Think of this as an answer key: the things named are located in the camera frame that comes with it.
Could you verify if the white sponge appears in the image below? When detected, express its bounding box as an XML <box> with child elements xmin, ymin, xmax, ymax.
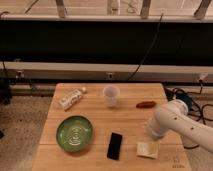
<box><xmin>137</xmin><ymin>141</ymin><xmax>159</xmax><ymax>159</ymax></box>

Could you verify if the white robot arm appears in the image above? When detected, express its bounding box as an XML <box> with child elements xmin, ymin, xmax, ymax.
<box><xmin>146</xmin><ymin>99</ymin><xmax>213</xmax><ymax>153</ymax></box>

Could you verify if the white ceramic cup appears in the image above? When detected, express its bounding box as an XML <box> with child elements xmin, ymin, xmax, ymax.
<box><xmin>103</xmin><ymin>85</ymin><xmax>120</xmax><ymax>107</ymax></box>

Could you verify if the red sausage toy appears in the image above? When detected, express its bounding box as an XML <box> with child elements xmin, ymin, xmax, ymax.
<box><xmin>136</xmin><ymin>101</ymin><xmax>156</xmax><ymax>108</ymax></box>

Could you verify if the black smartphone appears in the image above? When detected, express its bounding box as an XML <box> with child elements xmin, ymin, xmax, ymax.
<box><xmin>107</xmin><ymin>133</ymin><xmax>123</xmax><ymax>160</ymax></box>

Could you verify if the blue plug box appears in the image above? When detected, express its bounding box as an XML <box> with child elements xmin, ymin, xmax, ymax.
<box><xmin>179</xmin><ymin>95</ymin><xmax>192</xmax><ymax>108</ymax></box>

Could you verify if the green plate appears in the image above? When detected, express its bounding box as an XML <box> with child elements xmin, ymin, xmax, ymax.
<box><xmin>56</xmin><ymin>115</ymin><xmax>93</xmax><ymax>153</ymax></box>

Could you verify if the black cable on wall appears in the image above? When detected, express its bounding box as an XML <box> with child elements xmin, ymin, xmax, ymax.
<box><xmin>125</xmin><ymin>13</ymin><xmax>165</xmax><ymax>82</ymax></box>

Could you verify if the grey wall rail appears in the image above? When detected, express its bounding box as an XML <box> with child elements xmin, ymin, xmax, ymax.
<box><xmin>0</xmin><ymin>60</ymin><xmax>213</xmax><ymax>84</ymax></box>

